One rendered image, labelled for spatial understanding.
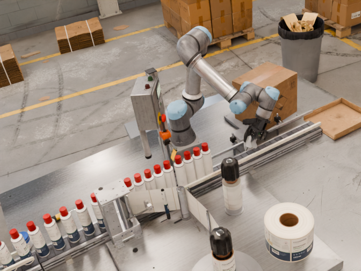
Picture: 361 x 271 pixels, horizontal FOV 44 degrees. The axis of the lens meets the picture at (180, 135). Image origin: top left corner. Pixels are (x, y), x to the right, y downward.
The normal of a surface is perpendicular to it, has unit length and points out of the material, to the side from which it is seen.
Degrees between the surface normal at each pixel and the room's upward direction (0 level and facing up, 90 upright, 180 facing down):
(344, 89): 0
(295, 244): 90
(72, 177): 0
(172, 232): 0
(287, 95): 90
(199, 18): 92
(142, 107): 90
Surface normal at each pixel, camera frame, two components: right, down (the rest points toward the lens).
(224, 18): 0.33, 0.44
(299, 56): -0.24, 0.70
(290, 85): 0.61, 0.39
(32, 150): -0.14, -0.80
